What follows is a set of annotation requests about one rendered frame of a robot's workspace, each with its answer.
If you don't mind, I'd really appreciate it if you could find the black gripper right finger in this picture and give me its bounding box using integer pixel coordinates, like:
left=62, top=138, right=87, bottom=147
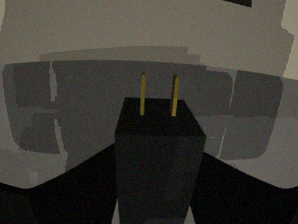
left=190, top=152, right=298, bottom=224

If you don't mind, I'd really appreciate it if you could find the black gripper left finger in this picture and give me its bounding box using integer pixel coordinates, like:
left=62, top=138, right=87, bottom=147
left=0, top=143, right=118, bottom=224

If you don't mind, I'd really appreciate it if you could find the black two-prong plug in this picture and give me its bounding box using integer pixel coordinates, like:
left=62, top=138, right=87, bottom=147
left=114, top=72, right=206, bottom=224

